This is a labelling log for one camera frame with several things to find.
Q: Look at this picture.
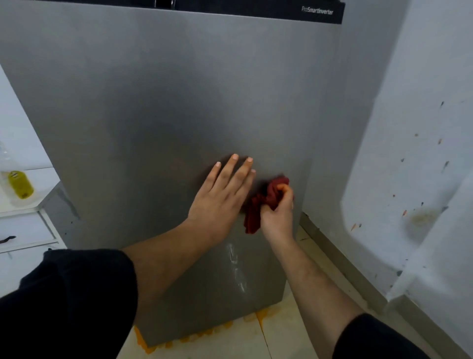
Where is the person's left hand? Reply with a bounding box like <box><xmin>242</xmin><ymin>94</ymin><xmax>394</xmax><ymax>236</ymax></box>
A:
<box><xmin>187</xmin><ymin>153</ymin><xmax>257</xmax><ymax>248</ymax></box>

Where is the person's right hand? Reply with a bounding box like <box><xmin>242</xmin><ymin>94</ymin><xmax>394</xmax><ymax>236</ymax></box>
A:
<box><xmin>259</xmin><ymin>183</ymin><xmax>296</xmax><ymax>246</ymax></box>

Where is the red cloth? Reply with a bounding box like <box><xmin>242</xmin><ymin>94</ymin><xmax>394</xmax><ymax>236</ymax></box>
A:
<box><xmin>242</xmin><ymin>175</ymin><xmax>291</xmax><ymax>235</ymax></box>

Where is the silver refrigerator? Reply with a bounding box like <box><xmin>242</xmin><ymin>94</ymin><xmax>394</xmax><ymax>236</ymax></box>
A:
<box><xmin>0</xmin><ymin>0</ymin><xmax>411</xmax><ymax>349</ymax></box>

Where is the spray bottle blue nozzle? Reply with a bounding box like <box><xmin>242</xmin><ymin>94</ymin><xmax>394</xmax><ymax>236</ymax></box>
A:
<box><xmin>0</xmin><ymin>142</ymin><xmax>35</xmax><ymax>206</ymax></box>

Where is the person's left forearm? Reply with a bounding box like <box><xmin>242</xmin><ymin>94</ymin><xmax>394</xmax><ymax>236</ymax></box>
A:
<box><xmin>0</xmin><ymin>220</ymin><xmax>211</xmax><ymax>359</ymax></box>

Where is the person's right forearm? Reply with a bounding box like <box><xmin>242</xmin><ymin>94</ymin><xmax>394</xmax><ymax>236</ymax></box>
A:
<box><xmin>275</xmin><ymin>236</ymin><xmax>433</xmax><ymax>359</ymax></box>

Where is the small white marble table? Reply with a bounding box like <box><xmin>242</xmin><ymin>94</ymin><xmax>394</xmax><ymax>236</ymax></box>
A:
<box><xmin>0</xmin><ymin>166</ymin><xmax>83</xmax><ymax>290</ymax></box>

